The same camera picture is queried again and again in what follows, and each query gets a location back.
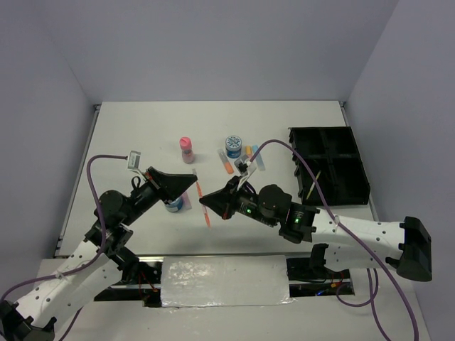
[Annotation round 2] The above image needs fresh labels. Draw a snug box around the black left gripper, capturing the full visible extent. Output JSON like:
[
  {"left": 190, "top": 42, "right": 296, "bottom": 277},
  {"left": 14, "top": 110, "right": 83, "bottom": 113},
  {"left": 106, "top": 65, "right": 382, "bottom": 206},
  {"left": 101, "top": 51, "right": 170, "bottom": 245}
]
[{"left": 122, "top": 166, "right": 197, "bottom": 225}]

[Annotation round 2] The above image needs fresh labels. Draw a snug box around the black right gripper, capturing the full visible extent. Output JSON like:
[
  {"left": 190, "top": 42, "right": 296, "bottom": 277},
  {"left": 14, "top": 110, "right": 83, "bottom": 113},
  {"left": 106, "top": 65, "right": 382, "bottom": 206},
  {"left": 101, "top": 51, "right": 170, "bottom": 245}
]
[{"left": 200, "top": 175, "right": 277, "bottom": 227}]

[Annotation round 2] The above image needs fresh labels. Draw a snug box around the orange pen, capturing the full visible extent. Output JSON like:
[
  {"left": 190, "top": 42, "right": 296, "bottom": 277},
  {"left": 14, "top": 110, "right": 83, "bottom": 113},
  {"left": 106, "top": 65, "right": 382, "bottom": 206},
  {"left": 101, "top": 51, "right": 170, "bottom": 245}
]
[{"left": 196, "top": 181, "right": 211, "bottom": 229}]

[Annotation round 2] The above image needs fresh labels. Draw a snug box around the blue highlighter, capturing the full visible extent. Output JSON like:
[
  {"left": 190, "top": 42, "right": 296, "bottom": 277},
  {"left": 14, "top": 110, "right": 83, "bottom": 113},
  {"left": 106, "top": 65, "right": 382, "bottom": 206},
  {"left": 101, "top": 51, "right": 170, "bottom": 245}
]
[{"left": 252, "top": 145, "right": 265, "bottom": 171}]

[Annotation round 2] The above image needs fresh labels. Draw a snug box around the yellow highlighter pen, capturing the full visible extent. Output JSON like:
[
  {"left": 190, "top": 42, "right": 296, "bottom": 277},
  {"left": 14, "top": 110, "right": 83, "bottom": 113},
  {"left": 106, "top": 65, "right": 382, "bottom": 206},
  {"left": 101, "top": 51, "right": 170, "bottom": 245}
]
[{"left": 306, "top": 170, "right": 321, "bottom": 200}]

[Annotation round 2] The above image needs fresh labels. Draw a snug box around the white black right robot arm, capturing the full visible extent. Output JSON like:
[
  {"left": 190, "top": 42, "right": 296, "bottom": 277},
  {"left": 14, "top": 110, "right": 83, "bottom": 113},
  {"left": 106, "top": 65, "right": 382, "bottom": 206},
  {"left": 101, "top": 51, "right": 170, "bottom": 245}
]
[{"left": 200, "top": 176, "right": 432, "bottom": 282}]

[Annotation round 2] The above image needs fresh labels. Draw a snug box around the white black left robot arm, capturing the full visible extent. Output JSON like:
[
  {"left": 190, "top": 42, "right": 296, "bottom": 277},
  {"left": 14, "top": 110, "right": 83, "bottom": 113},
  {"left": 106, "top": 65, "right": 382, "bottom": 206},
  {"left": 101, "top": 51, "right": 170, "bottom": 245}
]
[{"left": 1, "top": 167, "right": 197, "bottom": 340}]

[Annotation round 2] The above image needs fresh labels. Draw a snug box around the blue paint jar near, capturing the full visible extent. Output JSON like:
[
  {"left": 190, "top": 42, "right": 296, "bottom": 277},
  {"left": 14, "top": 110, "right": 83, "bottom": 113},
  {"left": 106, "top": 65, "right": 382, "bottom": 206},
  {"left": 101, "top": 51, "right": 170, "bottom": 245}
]
[{"left": 164, "top": 196, "right": 184, "bottom": 213}]

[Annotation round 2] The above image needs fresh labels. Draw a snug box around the blue paint jar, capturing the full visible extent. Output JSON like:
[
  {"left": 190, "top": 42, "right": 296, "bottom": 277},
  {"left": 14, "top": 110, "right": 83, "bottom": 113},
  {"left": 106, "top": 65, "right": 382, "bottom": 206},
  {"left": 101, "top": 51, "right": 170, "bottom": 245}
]
[
  {"left": 164, "top": 196, "right": 184, "bottom": 213},
  {"left": 225, "top": 135, "right": 242, "bottom": 159}
]

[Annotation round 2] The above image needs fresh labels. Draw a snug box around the purple highlighter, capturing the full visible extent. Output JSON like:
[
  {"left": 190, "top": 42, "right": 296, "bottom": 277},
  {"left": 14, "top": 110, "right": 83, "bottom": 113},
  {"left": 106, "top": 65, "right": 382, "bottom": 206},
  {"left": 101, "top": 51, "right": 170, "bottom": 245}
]
[{"left": 181, "top": 192, "right": 192, "bottom": 210}]

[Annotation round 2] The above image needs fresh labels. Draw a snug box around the orange-capped clear highlighter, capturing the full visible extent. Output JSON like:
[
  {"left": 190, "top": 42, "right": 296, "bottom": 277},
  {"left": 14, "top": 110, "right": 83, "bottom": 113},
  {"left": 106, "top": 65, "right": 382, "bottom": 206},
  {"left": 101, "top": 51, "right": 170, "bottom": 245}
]
[{"left": 218, "top": 149, "right": 234, "bottom": 175}]

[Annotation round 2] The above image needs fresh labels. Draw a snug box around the pink-capped marker tube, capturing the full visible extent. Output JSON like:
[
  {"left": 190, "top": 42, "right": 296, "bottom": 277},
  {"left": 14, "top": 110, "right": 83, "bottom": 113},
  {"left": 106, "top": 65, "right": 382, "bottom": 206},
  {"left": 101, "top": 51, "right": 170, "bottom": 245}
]
[{"left": 179, "top": 136, "right": 195, "bottom": 163}]

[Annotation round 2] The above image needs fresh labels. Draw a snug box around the blue paint jar far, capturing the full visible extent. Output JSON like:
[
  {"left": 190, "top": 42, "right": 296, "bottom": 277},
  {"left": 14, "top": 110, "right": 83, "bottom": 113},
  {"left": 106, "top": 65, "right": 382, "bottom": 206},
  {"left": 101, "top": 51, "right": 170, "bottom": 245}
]
[{"left": 225, "top": 135, "right": 242, "bottom": 159}]

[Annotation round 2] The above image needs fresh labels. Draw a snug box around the pink highlighter orange cap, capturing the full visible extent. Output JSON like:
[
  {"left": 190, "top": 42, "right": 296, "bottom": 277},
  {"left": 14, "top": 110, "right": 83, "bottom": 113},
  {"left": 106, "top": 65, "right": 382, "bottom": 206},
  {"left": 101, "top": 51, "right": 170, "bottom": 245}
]
[{"left": 245, "top": 146, "right": 253, "bottom": 158}]

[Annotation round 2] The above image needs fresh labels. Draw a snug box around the silver tape-covered panel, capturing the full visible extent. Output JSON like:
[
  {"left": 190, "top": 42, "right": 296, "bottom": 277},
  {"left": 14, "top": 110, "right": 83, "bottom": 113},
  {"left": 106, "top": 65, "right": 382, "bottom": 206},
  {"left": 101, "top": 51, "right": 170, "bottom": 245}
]
[{"left": 161, "top": 255, "right": 292, "bottom": 308}]

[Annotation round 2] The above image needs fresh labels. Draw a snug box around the black four-compartment organizer tray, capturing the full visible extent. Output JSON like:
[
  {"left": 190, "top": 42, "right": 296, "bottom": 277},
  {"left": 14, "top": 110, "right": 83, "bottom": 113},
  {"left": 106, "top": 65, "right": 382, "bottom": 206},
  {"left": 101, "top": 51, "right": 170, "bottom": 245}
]
[{"left": 289, "top": 126, "right": 370, "bottom": 207}]

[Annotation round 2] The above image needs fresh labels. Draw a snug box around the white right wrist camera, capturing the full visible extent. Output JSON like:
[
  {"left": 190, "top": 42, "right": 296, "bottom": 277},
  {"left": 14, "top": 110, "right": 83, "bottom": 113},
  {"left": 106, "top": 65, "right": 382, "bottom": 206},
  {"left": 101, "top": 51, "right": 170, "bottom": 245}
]
[{"left": 234, "top": 154, "right": 257, "bottom": 190}]

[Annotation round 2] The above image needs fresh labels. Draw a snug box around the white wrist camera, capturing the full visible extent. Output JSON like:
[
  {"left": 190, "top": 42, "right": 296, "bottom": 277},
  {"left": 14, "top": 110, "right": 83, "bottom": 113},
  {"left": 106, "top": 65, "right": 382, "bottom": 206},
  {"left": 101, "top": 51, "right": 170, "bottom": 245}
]
[
  {"left": 127, "top": 151, "right": 142, "bottom": 176},
  {"left": 234, "top": 154, "right": 257, "bottom": 190}
]

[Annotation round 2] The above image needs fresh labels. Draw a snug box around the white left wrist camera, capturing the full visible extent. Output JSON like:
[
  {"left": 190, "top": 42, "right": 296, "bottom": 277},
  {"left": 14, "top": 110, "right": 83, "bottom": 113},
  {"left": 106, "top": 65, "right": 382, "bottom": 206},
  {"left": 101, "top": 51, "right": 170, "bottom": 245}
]
[{"left": 127, "top": 151, "right": 142, "bottom": 176}]

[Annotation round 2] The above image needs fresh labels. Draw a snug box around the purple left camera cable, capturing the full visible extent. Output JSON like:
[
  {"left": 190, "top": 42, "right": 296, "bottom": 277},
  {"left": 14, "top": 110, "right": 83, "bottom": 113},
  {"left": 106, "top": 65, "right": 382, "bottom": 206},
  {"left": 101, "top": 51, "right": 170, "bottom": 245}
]
[{"left": 0, "top": 154, "right": 129, "bottom": 341}]

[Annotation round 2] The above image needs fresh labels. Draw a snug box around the purple camera cable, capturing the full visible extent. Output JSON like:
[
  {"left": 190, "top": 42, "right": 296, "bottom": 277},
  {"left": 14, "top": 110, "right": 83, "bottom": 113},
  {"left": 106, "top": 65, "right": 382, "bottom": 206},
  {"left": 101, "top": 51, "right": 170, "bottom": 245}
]
[
  {"left": 0, "top": 154, "right": 129, "bottom": 341},
  {"left": 248, "top": 139, "right": 420, "bottom": 341}
]

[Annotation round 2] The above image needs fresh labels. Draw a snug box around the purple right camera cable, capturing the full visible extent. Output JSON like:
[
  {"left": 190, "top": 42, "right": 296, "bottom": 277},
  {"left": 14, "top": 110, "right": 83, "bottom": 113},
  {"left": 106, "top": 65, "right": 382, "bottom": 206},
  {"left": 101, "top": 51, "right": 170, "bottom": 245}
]
[{"left": 248, "top": 139, "right": 420, "bottom": 341}]

